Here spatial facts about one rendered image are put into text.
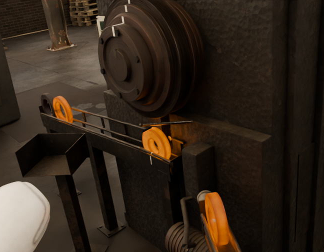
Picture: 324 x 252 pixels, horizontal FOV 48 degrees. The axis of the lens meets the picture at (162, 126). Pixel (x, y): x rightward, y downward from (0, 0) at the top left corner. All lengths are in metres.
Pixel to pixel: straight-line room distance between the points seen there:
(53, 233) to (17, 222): 1.84
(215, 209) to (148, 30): 0.62
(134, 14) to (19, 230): 0.90
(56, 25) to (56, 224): 6.35
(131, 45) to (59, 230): 1.49
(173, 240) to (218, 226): 0.35
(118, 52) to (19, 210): 0.83
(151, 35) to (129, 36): 0.07
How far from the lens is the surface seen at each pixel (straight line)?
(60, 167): 1.81
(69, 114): 2.20
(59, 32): 8.43
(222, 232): 1.09
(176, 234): 1.39
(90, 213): 2.49
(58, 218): 2.54
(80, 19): 11.76
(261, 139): 1.23
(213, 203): 1.09
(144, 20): 1.27
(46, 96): 2.39
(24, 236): 0.60
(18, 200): 0.60
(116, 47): 1.34
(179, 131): 1.49
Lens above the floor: 1.43
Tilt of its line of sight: 24 degrees down
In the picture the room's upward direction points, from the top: 7 degrees counter-clockwise
